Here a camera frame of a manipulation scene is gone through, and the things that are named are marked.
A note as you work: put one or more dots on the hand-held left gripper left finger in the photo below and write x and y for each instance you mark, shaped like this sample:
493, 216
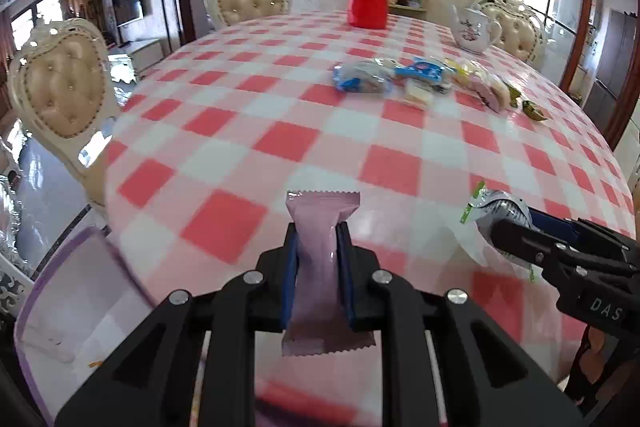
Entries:
289, 279

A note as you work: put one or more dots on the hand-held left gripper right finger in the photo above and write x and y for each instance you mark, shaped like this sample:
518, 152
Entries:
346, 279

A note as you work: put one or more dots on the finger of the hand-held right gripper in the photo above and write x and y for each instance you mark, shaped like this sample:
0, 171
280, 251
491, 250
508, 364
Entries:
555, 224
515, 239

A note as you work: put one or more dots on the silver green snack packet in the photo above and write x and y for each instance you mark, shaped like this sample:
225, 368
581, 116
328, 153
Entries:
492, 207

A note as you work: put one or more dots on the pink snack packet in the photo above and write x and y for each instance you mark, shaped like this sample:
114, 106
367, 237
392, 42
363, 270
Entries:
317, 252

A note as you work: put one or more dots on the clear blue cartoon snack packet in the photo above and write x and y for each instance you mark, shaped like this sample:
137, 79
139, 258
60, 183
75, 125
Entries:
362, 77

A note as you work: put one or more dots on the purple storage box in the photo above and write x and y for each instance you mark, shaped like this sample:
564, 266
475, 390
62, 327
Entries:
75, 307

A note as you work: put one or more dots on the person's right hand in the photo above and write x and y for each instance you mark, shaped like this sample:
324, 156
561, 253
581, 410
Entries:
592, 352

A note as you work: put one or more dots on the dark green candy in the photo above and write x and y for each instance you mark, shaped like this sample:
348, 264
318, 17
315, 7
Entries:
515, 94
532, 111

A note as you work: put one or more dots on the pink cake packet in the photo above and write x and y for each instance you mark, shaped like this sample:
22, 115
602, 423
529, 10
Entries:
490, 92

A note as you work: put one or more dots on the red checkered tablecloth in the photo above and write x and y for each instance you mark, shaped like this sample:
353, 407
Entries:
300, 132

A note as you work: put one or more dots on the yellow bread packet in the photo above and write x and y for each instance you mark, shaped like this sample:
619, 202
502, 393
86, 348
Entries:
465, 73

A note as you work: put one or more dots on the small white sweet packet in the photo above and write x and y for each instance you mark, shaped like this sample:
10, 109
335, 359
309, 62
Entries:
417, 94

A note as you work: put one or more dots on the white floral teapot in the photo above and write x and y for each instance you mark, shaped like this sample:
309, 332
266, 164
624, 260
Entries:
472, 32

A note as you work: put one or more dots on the white television cabinet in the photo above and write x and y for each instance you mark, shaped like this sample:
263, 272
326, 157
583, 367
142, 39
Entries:
140, 57

